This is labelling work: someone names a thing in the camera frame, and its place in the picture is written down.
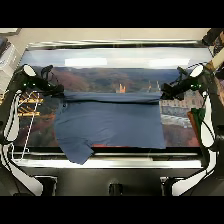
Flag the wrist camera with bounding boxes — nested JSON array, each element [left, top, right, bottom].
[[176, 65, 190, 78], [40, 64, 55, 81]]

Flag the heap of clothes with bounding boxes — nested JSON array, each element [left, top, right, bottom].
[[201, 28, 224, 48], [0, 34, 18, 78]]

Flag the orange garment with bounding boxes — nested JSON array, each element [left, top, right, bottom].
[[187, 111, 202, 143]]

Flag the green garment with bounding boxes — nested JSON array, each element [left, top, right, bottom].
[[194, 107, 208, 135]]

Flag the silver frame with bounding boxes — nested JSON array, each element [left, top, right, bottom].
[[2, 39, 206, 197]]

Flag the blue polo shirt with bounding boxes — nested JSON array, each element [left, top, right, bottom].
[[53, 91, 167, 166]]

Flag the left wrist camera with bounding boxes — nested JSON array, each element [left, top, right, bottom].
[[40, 64, 55, 81]]

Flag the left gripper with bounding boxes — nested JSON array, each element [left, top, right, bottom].
[[45, 81, 66, 98]]

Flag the white clothes hanger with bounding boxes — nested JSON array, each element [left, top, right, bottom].
[[9, 90, 44, 162]]

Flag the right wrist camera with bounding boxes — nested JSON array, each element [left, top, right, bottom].
[[176, 65, 190, 78]]

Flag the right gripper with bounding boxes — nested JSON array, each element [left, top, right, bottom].
[[160, 81, 186, 102]]

